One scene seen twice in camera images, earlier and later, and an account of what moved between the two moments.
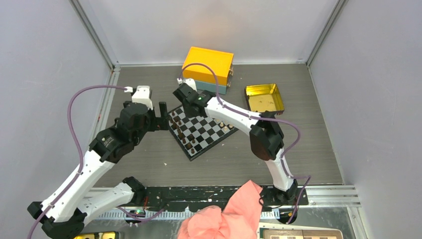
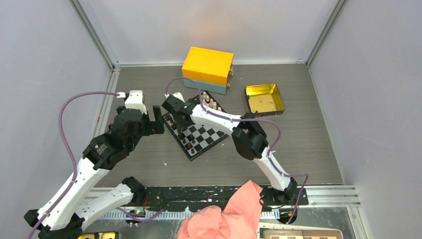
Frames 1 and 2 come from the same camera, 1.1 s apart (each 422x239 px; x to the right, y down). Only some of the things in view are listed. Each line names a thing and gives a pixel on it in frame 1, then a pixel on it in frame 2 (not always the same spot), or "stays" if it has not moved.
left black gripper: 159,123 stays
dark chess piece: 180,135 stays
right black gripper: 187,113 -> 180,126
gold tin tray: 264,97 stays
